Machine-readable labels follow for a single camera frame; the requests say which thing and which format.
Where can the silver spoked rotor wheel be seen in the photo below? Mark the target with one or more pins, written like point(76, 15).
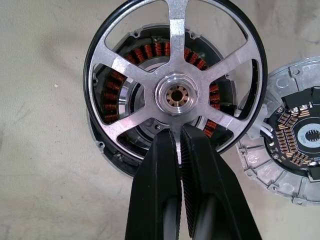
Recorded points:
point(178, 75)

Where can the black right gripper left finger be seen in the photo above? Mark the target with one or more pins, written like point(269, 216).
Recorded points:
point(150, 187)

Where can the grey motor end cover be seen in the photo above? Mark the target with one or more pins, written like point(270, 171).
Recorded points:
point(275, 180)

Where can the motor stator with copper windings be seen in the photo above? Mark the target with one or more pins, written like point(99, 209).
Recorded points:
point(107, 150)

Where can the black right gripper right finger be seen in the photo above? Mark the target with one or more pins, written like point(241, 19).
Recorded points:
point(212, 180)

